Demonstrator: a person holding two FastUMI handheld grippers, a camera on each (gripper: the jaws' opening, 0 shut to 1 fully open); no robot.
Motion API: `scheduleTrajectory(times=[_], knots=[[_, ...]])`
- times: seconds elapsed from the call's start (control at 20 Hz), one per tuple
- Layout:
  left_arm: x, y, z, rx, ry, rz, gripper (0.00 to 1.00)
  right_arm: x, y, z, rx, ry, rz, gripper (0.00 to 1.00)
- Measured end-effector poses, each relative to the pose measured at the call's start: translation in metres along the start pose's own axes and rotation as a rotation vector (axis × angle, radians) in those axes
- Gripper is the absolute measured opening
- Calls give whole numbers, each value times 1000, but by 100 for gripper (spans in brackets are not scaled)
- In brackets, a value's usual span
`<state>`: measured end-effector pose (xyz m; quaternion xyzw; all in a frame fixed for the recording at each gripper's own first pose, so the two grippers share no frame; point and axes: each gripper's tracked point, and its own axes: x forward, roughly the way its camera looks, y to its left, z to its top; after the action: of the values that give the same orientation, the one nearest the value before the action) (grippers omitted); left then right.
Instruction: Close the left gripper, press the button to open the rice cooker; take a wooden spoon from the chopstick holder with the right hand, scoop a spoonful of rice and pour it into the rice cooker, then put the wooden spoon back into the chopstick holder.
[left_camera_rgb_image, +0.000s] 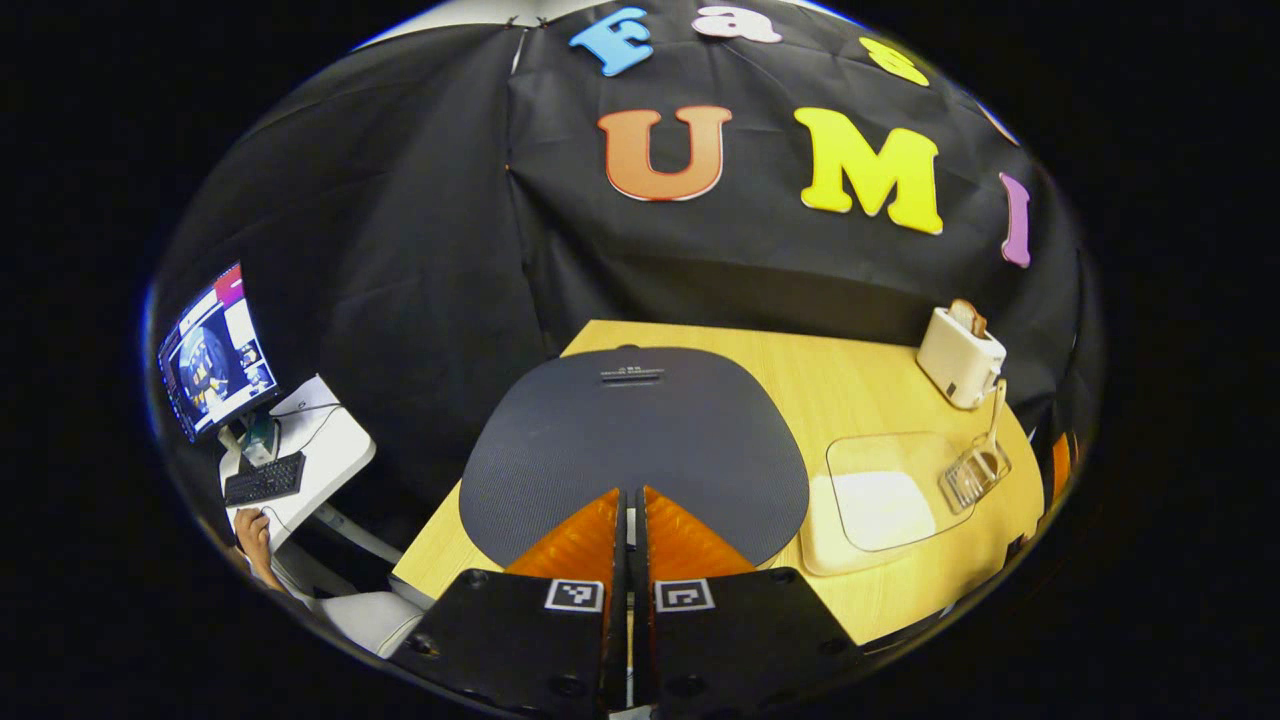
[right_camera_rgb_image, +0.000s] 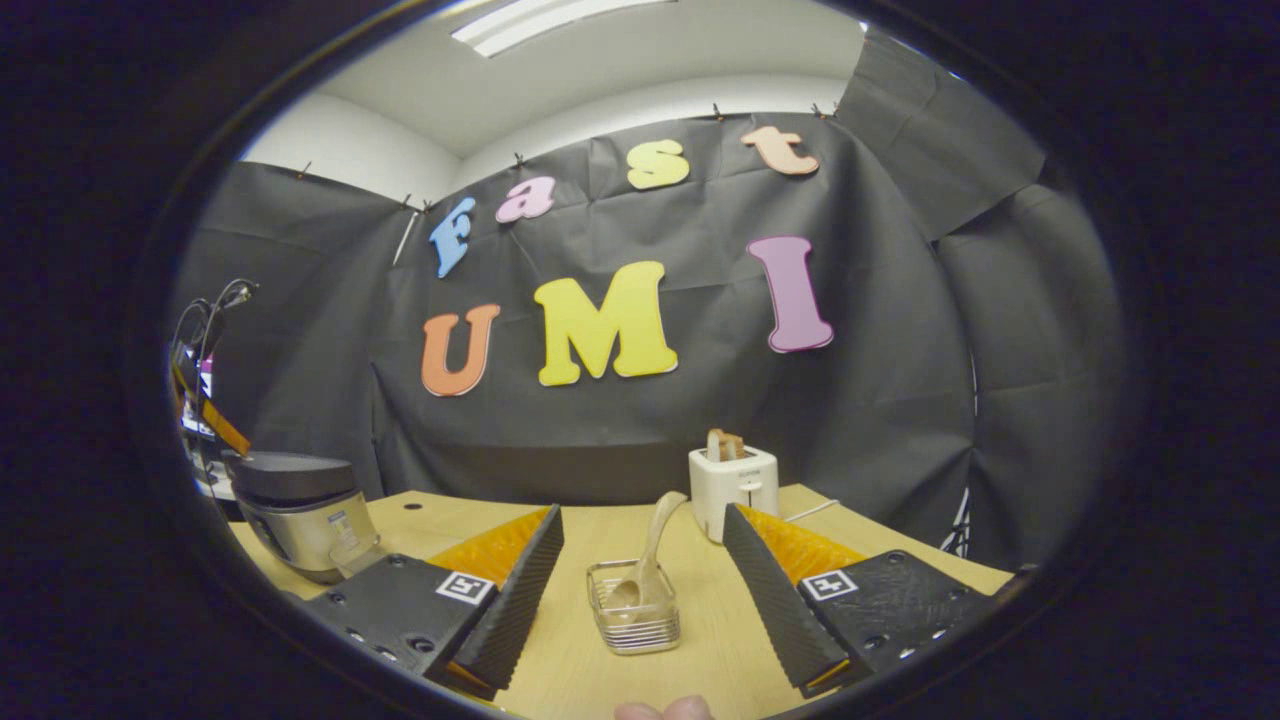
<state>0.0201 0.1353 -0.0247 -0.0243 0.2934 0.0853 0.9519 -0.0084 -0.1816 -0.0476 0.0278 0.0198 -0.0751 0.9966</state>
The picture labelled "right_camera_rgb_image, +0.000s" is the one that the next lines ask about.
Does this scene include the wire chopstick holder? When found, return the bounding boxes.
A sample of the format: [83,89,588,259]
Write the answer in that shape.
[587,560,681,656]

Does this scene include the large ceiling light panel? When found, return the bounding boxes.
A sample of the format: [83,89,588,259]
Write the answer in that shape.
[450,0,681,58]

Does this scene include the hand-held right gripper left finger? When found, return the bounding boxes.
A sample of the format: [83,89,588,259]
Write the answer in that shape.
[300,503,566,701]

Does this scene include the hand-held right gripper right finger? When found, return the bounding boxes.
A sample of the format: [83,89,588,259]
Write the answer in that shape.
[722,503,996,699]

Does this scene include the wooden spoon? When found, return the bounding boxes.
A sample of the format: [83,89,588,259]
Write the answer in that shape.
[607,490,689,613]

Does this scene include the white toaster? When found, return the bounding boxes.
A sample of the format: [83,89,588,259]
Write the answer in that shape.
[688,445,780,544]

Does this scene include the black silver rice cooker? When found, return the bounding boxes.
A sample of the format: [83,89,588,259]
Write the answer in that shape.
[222,450,381,586]

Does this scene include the black backdrop cloth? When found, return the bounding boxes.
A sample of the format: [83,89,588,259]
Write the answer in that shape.
[165,30,1126,571]

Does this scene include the computer monitor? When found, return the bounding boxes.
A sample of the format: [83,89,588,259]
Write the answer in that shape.
[180,350,219,441]

